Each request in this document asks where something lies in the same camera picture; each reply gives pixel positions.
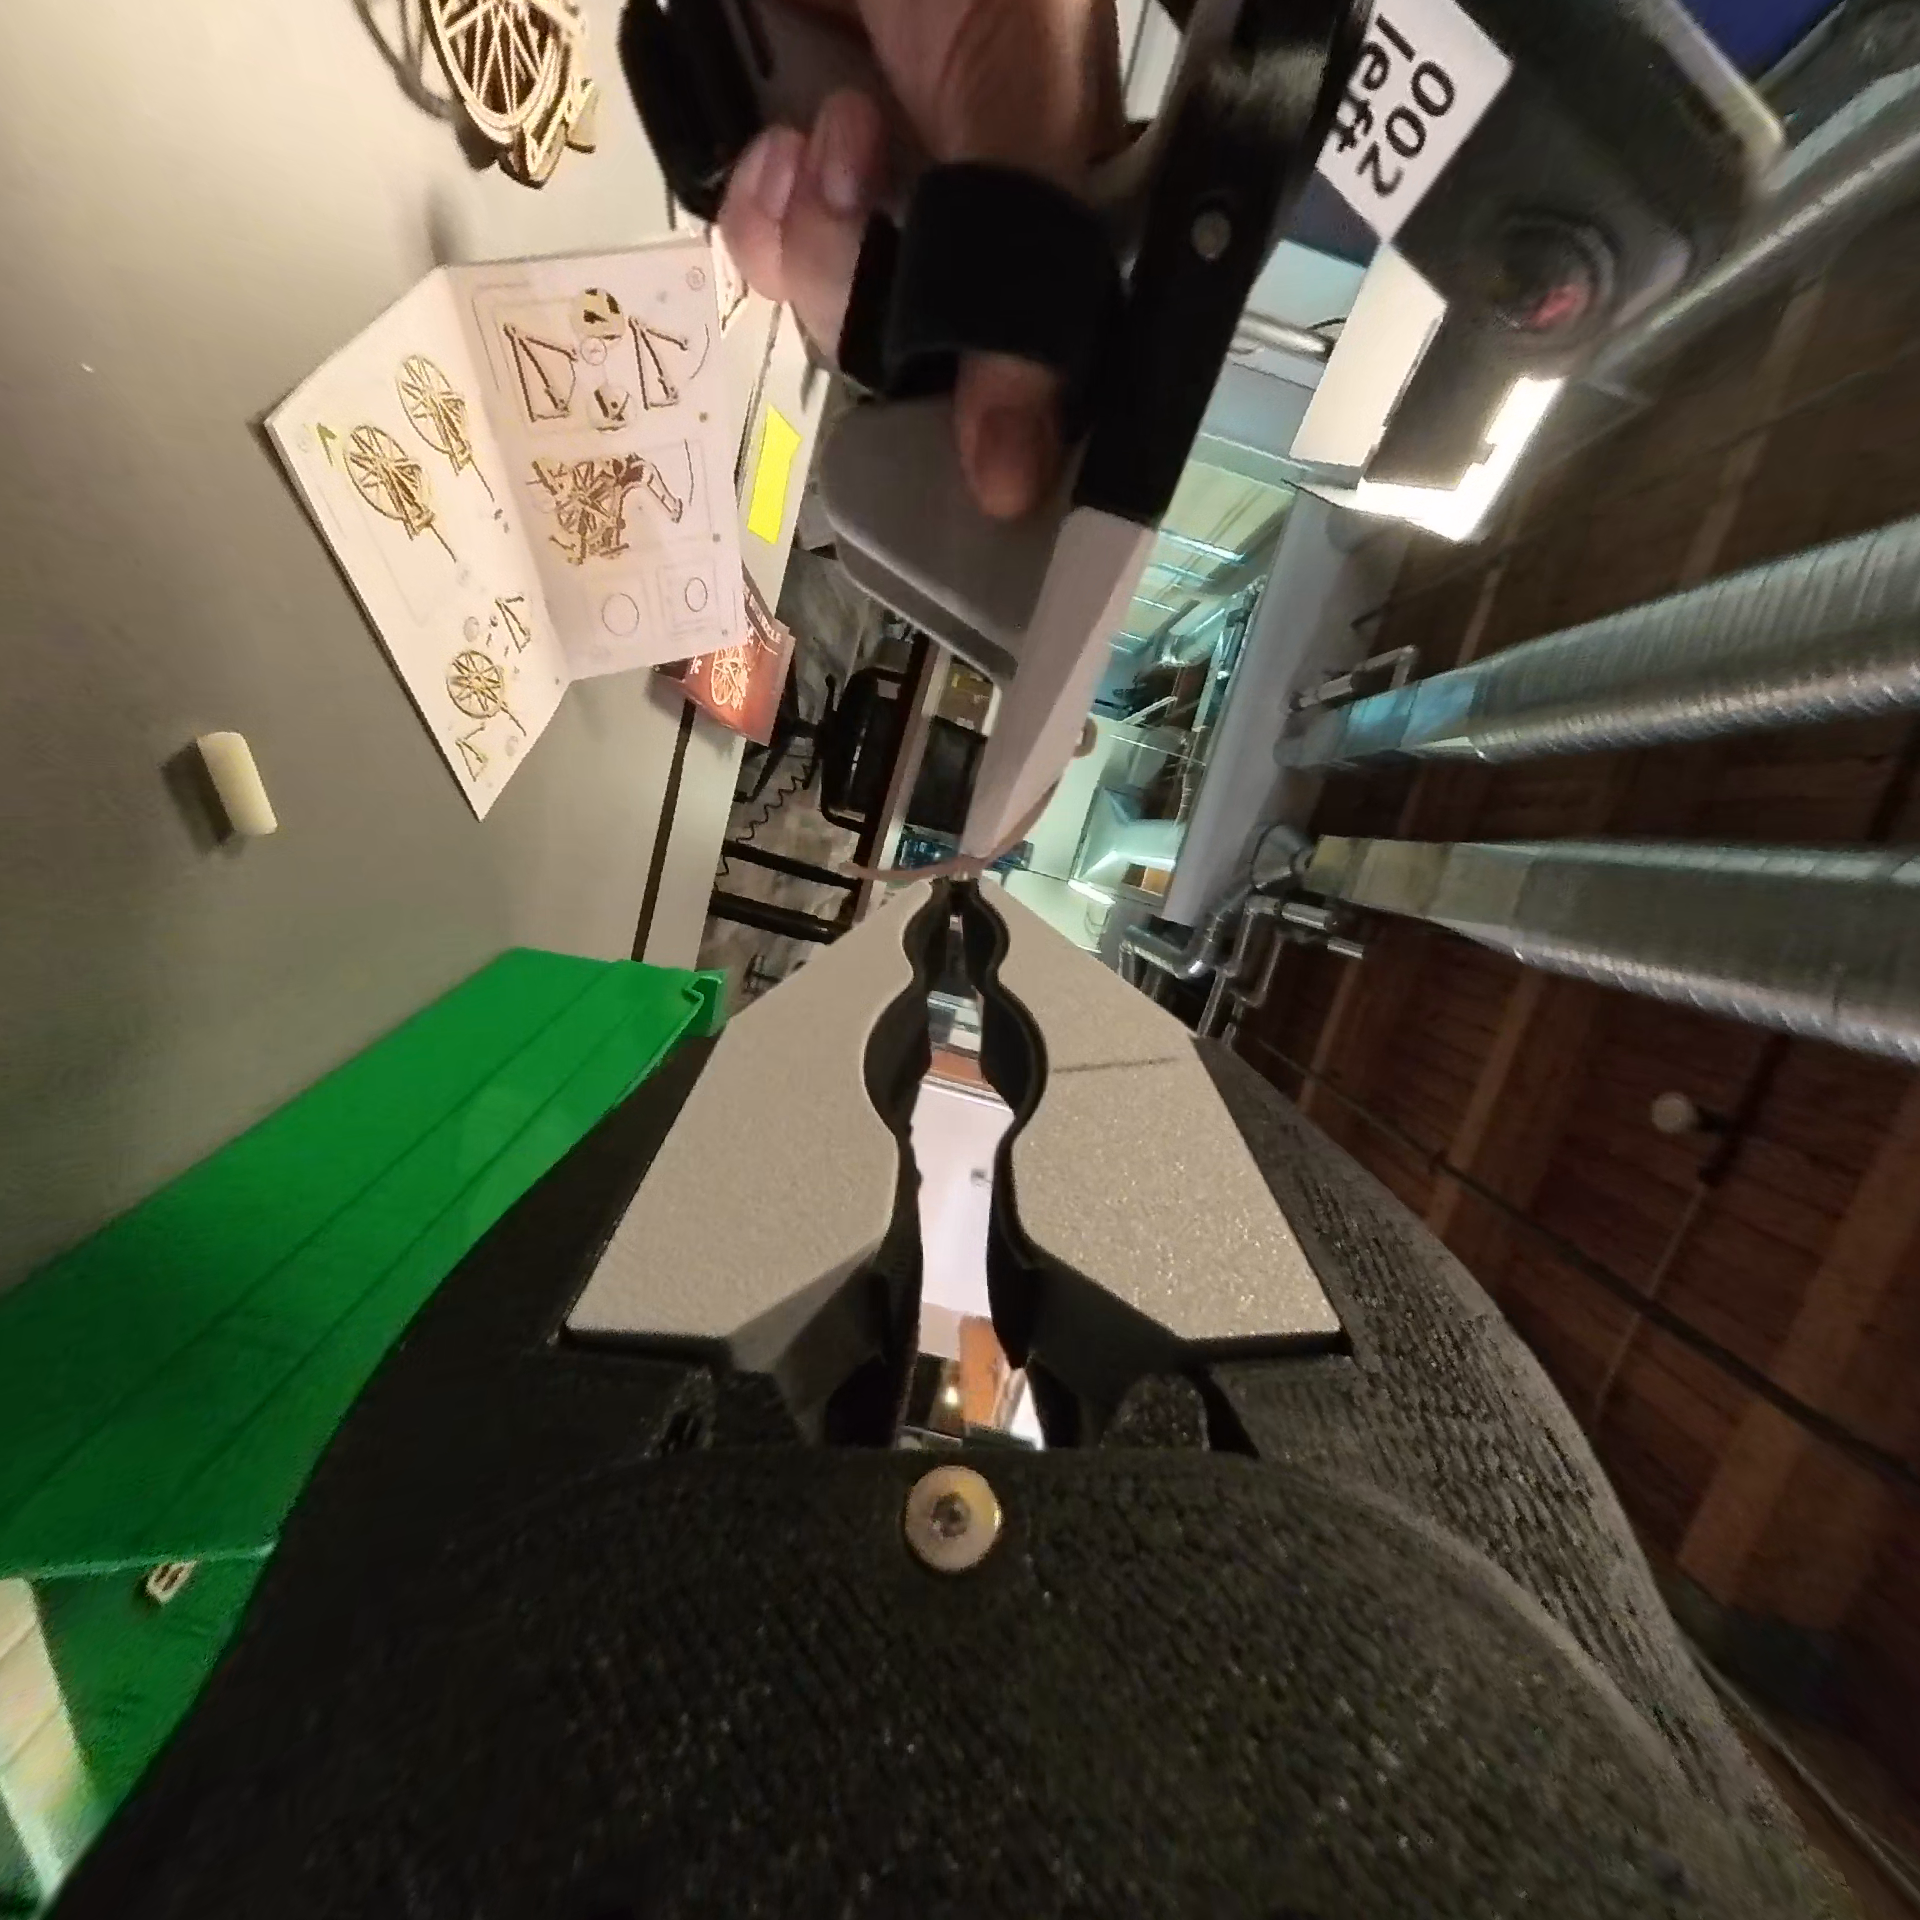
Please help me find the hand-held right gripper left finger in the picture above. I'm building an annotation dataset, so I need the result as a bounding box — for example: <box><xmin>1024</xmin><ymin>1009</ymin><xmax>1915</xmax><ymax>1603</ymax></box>
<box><xmin>562</xmin><ymin>883</ymin><xmax>954</xmax><ymax>1419</ymax></box>

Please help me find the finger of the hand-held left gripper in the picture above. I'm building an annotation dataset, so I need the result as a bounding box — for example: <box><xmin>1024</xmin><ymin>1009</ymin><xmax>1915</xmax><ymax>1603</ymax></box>
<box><xmin>967</xmin><ymin>503</ymin><xmax>1163</xmax><ymax>877</ymax></box>

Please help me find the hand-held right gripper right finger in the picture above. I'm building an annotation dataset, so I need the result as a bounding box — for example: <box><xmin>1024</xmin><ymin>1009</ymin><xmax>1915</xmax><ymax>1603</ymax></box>
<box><xmin>965</xmin><ymin>885</ymin><xmax>1344</xmax><ymax>1419</ymax></box>

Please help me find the wooden arc part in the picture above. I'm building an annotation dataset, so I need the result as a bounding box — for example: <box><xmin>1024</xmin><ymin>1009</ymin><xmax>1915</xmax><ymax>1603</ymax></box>
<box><xmin>837</xmin><ymin>718</ymin><xmax>1098</xmax><ymax>890</ymax></box>

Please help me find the dark model kit box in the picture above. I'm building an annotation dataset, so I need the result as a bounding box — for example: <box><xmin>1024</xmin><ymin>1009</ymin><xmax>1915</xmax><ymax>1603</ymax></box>
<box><xmin>651</xmin><ymin>608</ymin><xmax>798</xmax><ymax>745</ymax></box>

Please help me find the wooden bicycle model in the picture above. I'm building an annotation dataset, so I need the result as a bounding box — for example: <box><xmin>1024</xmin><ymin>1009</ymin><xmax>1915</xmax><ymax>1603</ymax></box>
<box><xmin>358</xmin><ymin>0</ymin><xmax>601</xmax><ymax>191</ymax></box>

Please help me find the person's left hand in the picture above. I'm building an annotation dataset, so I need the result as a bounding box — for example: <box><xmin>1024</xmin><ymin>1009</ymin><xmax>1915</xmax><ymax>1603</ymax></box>
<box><xmin>717</xmin><ymin>0</ymin><xmax>1161</xmax><ymax>521</ymax></box>

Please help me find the black office chair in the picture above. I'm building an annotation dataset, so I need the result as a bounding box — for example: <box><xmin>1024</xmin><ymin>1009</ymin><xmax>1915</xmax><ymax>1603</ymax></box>
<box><xmin>809</xmin><ymin>667</ymin><xmax>921</xmax><ymax>834</ymax></box>

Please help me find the yellow sticky note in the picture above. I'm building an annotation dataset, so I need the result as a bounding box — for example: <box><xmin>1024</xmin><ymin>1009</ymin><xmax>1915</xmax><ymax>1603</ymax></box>
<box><xmin>744</xmin><ymin>405</ymin><xmax>806</xmax><ymax>545</ymax></box>

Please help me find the green plastic bin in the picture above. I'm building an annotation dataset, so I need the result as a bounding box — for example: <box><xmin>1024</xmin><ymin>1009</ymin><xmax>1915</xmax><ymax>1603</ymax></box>
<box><xmin>0</xmin><ymin>949</ymin><xmax>730</xmax><ymax>1920</ymax></box>

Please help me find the white instruction booklet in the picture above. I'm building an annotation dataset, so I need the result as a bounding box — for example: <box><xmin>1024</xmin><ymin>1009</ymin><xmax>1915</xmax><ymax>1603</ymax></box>
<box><xmin>267</xmin><ymin>247</ymin><xmax>747</xmax><ymax>824</ymax></box>

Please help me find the white wax cylinder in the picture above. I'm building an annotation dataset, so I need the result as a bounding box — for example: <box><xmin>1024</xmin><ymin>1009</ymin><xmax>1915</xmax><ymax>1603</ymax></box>
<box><xmin>194</xmin><ymin>729</ymin><xmax>281</xmax><ymax>845</ymax></box>

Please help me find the round silver ceiling duct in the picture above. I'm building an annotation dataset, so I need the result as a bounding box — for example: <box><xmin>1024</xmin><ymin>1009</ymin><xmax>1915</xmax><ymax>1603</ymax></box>
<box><xmin>1282</xmin><ymin>518</ymin><xmax>1920</xmax><ymax>776</ymax></box>

